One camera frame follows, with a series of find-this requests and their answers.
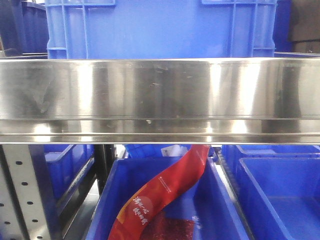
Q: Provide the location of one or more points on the blue bin rear centre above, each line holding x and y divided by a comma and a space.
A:
156, 150

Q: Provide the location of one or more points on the blue bin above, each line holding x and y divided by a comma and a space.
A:
64, 162
278, 188
205, 212
156, 150

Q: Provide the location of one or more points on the blue bin left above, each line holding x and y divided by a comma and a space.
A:
64, 162

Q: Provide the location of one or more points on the blue bin right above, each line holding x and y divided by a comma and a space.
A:
278, 188

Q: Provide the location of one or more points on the red snack package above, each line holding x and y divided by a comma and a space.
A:
142, 207

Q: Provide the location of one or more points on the large blue crate upper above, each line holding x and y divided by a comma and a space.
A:
160, 29

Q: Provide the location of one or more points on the perforated steel upright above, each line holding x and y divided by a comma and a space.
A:
27, 205

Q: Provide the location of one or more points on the dark blue crate upper left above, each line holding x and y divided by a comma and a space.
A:
23, 28

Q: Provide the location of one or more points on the stainless steel shelf rail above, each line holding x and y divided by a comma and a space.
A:
194, 101

